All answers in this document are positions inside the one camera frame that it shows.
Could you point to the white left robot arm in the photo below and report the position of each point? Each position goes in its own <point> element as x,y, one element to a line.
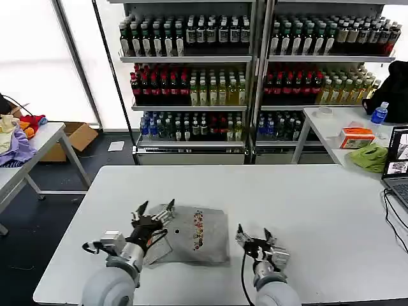
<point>111,274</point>

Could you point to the grey laptop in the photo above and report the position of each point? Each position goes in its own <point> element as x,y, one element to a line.
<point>397,165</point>

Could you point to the black slanted pole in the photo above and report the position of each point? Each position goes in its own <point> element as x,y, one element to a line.
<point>111,63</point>

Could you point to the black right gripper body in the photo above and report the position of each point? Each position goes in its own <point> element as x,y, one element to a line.
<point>256,247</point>

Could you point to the blue-label water bottle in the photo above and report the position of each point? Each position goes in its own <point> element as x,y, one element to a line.
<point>380,114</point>

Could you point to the black backpack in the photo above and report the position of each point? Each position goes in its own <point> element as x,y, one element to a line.
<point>392,86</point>

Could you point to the brown cardboard box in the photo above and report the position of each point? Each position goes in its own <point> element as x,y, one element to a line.
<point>79,135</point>

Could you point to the orange tissue box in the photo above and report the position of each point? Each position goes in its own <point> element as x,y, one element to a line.
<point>357,137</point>

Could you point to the white paper sheet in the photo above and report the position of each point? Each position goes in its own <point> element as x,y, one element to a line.
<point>115,146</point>

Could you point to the grey window frame post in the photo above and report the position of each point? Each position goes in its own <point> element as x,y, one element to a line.
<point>76,63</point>

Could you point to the grey printed T-shirt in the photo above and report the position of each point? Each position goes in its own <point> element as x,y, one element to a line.
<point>204,236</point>

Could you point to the white side table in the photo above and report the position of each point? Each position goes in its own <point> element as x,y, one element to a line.
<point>48,137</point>
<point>338,118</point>

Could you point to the red cloth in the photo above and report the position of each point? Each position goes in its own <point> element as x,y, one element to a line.
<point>32,120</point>

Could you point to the orange cloth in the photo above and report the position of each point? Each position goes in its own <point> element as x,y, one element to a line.
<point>29,133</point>

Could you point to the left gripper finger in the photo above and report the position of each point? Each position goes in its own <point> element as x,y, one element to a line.
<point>141,208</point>
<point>167,212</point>

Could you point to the cream cloth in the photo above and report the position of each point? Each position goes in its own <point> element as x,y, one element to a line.
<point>6,132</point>

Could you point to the grey shelf with bottles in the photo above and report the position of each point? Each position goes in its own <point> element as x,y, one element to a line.
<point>318,79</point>
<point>191,79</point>

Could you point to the green cloth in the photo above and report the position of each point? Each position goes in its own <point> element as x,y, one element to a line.
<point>369,157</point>

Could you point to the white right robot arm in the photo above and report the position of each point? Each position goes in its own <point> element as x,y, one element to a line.
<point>274,283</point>

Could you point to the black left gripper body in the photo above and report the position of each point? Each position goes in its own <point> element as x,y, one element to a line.
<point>144,227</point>

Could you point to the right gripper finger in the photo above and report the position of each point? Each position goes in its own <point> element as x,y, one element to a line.
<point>242,236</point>
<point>269,237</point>

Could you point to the purple cloth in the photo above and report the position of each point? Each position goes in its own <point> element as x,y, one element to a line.
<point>20,148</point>

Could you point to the blue cloth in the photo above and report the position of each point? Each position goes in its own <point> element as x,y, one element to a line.
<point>44,120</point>

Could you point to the clear tape roll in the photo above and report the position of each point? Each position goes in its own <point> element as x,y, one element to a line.
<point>325,111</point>

